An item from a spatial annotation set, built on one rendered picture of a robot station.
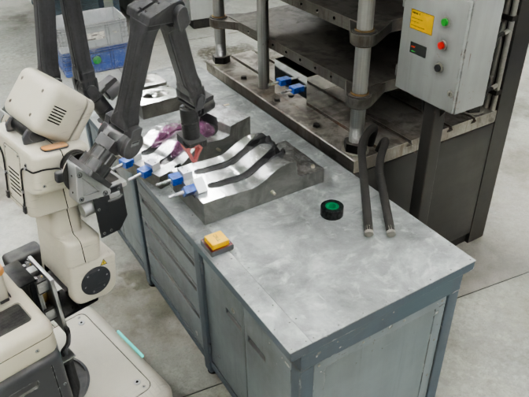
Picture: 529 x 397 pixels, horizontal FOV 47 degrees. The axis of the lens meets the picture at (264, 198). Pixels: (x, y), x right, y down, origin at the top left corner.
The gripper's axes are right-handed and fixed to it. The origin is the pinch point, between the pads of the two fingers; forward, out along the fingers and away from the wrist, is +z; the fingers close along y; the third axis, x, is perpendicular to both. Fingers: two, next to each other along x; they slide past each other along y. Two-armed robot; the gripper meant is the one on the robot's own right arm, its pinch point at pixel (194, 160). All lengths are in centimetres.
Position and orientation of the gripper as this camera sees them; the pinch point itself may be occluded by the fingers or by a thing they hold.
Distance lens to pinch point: 201.8
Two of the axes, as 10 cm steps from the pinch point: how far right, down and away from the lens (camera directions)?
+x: -8.5, 3.2, -4.1
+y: -5.2, -4.8, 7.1
